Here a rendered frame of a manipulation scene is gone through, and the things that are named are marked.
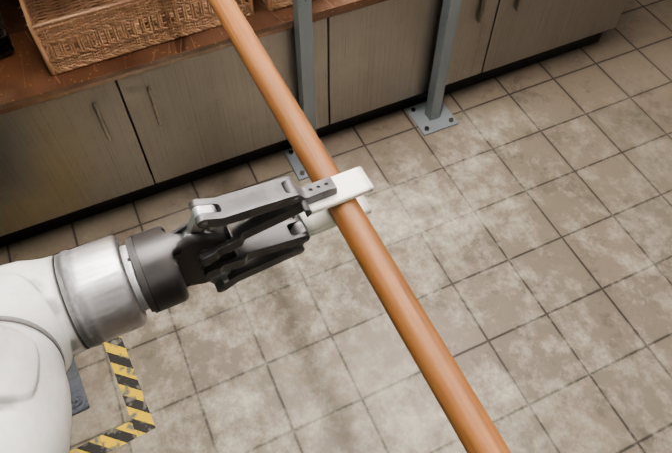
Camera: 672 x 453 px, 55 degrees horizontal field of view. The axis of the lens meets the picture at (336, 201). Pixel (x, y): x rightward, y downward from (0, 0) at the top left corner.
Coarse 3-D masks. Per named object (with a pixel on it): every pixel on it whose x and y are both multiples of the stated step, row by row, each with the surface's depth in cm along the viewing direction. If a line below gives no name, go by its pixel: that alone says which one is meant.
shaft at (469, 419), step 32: (224, 0) 80; (256, 64) 73; (288, 96) 70; (288, 128) 68; (320, 160) 65; (352, 224) 61; (384, 256) 59; (384, 288) 57; (416, 320) 55; (416, 352) 54; (448, 352) 54; (448, 384) 52; (448, 416) 51; (480, 416) 50; (480, 448) 49
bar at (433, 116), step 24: (456, 0) 188; (312, 24) 172; (456, 24) 196; (312, 48) 178; (312, 72) 186; (432, 72) 215; (312, 96) 193; (432, 96) 221; (312, 120) 202; (432, 120) 230; (456, 120) 230
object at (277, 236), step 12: (276, 228) 64; (288, 228) 65; (252, 240) 63; (264, 240) 63; (276, 240) 63; (288, 240) 63; (300, 240) 64; (240, 252) 62; (252, 252) 62; (264, 252) 63; (216, 264) 60; (228, 264) 61; (240, 264) 62; (216, 276) 61
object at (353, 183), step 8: (360, 168) 63; (336, 176) 63; (344, 176) 63; (352, 176) 63; (360, 176) 63; (336, 184) 62; (344, 184) 62; (352, 184) 62; (360, 184) 62; (368, 184) 62; (344, 192) 62; (352, 192) 62; (360, 192) 62; (368, 192) 62; (320, 200) 61; (328, 200) 61; (336, 200) 61; (344, 200) 62; (312, 208) 61; (320, 208) 61; (328, 208) 61
